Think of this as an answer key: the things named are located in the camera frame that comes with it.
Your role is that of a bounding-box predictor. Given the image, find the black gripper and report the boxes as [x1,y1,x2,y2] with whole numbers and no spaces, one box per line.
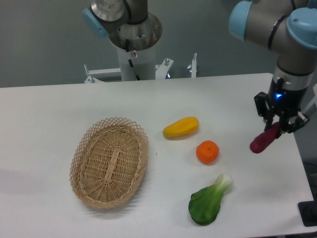
[254,79,310,139]

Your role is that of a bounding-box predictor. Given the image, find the purple sweet potato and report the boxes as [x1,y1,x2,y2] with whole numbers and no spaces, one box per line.
[250,122,280,154]

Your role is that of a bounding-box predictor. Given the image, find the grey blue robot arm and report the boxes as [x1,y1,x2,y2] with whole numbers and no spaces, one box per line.
[83,0,317,139]

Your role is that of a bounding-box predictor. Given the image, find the orange tangerine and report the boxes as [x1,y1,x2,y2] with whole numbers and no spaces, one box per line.
[196,140,219,164]

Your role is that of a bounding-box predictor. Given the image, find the yellow mango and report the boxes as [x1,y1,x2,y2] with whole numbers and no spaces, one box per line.
[162,117,200,139]

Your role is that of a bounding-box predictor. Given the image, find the black device at table edge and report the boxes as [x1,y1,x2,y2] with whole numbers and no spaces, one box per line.
[298,201,317,227]

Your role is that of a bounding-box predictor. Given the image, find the green bok choy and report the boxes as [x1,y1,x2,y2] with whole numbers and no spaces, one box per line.
[188,174,233,226]

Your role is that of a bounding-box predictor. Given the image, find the woven wicker basket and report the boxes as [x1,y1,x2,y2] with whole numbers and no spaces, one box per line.
[70,117,149,209]

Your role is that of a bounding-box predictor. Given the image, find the white metal frame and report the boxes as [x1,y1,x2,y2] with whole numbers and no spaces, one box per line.
[83,53,199,84]

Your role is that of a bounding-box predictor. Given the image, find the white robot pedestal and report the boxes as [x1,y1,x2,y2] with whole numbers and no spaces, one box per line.
[109,13,162,67]

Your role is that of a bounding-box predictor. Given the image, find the black pedestal cable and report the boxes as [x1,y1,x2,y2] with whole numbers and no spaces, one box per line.
[124,39,142,81]

